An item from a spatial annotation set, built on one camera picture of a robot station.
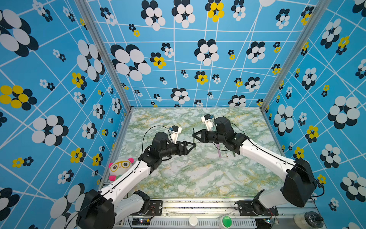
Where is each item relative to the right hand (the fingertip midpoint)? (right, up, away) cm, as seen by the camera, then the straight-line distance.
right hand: (194, 134), depth 77 cm
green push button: (+13, -38, -14) cm, 42 cm away
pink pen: (+17, -13, +17) cm, 27 cm away
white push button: (-1, -38, -12) cm, 40 cm away
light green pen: (0, -2, 0) cm, 2 cm away
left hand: (-1, -5, -3) cm, 6 cm away
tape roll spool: (+49, -36, -15) cm, 63 cm away
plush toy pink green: (-43, -19, +4) cm, 47 cm away
